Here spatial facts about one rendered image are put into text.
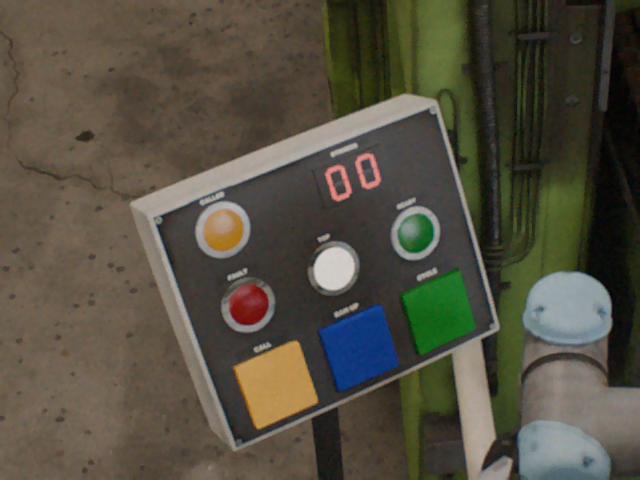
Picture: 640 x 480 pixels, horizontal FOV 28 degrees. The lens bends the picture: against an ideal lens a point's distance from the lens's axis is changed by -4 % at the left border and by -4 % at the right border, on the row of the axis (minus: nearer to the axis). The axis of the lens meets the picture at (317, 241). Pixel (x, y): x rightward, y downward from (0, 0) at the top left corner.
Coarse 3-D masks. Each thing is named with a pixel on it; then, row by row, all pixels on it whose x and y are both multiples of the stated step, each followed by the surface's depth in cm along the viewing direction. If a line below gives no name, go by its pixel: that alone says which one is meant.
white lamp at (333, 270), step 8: (336, 248) 139; (320, 256) 138; (328, 256) 138; (336, 256) 139; (344, 256) 139; (320, 264) 138; (328, 264) 139; (336, 264) 139; (344, 264) 139; (352, 264) 140; (320, 272) 138; (328, 272) 139; (336, 272) 139; (344, 272) 139; (352, 272) 140; (320, 280) 139; (328, 280) 139; (336, 280) 139; (344, 280) 140; (328, 288) 139; (336, 288) 139
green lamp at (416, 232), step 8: (408, 216) 141; (416, 216) 141; (424, 216) 142; (408, 224) 141; (416, 224) 141; (424, 224) 142; (432, 224) 142; (400, 232) 141; (408, 232) 141; (416, 232) 142; (424, 232) 142; (432, 232) 142; (400, 240) 141; (408, 240) 141; (416, 240) 142; (424, 240) 142; (408, 248) 142; (416, 248) 142; (424, 248) 142
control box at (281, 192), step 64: (320, 128) 143; (384, 128) 138; (192, 192) 133; (256, 192) 135; (320, 192) 137; (384, 192) 140; (448, 192) 143; (192, 256) 133; (256, 256) 136; (384, 256) 141; (448, 256) 144; (192, 320) 134; (320, 320) 140; (320, 384) 141
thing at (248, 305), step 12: (240, 288) 135; (252, 288) 136; (240, 300) 136; (252, 300) 136; (264, 300) 137; (240, 312) 136; (252, 312) 136; (264, 312) 137; (240, 324) 136; (252, 324) 137
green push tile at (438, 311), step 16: (448, 272) 144; (416, 288) 143; (432, 288) 143; (448, 288) 144; (464, 288) 145; (416, 304) 143; (432, 304) 144; (448, 304) 144; (464, 304) 145; (416, 320) 143; (432, 320) 144; (448, 320) 145; (464, 320) 145; (416, 336) 144; (432, 336) 144; (448, 336) 145; (416, 352) 145
